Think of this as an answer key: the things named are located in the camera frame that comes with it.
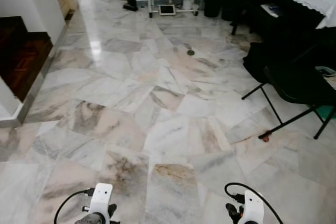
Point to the black folding chair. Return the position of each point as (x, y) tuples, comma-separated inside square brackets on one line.
[(299, 82)]

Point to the round floor drain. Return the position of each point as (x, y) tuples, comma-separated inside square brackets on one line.
[(190, 52)]

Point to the black bench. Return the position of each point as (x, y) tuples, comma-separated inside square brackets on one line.
[(273, 22)]

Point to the white plastic jug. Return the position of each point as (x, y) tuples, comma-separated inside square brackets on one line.
[(187, 2)]

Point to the black waste bin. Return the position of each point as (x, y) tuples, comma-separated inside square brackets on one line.
[(212, 4), (230, 8)]

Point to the white framed tablet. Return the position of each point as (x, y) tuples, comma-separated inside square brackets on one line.
[(167, 9)]

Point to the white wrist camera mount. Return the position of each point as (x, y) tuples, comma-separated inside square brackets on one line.
[(253, 205), (101, 195)]

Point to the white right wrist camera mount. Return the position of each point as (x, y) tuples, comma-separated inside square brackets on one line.
[(253, 205)]

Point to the dark wooden step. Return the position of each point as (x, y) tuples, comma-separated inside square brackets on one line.
[(23, 56)]

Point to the green item under chair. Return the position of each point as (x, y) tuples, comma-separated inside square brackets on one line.
[(326, 112)]

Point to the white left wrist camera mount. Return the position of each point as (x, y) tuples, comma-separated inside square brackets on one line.
[(101, 195)]

